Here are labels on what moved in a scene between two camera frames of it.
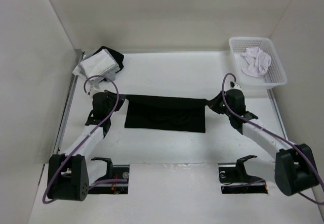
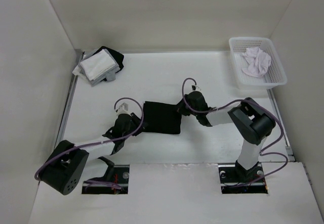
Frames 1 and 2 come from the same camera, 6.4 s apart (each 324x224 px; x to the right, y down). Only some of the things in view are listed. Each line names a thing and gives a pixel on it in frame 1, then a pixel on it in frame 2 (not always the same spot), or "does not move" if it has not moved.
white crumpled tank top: (255, 62) does not move
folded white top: (97, 64) does not move
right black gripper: (213, 103) -> (180, 105)
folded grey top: (110, 75) does not move
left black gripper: (121, 99) -> (136, 121)
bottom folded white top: (76, 72) does not move
